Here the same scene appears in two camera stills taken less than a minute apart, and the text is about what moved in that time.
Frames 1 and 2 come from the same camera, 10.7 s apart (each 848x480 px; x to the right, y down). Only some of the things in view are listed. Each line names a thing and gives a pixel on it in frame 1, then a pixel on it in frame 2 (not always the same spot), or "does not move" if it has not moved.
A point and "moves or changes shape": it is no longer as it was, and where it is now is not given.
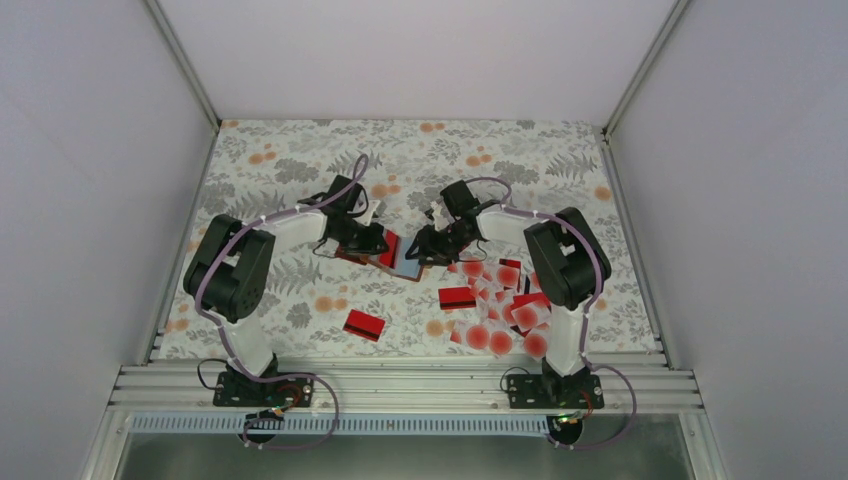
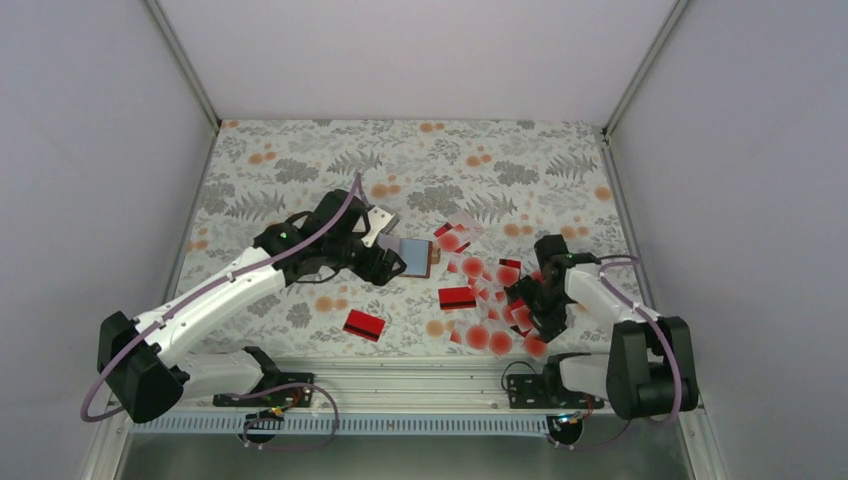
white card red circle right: x=531 y=315 does not move
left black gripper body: x=357 y=241 to x=371 y=270
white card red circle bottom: x=500 y=342 does not move
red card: x=364 y=325 does not move
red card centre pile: x=456 y=298 does not move
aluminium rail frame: x=399 y=390 does not move
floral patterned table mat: x=335 y=302 does not move
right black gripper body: x=444 y=248 to x=542 y=303
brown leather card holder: x=406 y=268 moves or changes shape
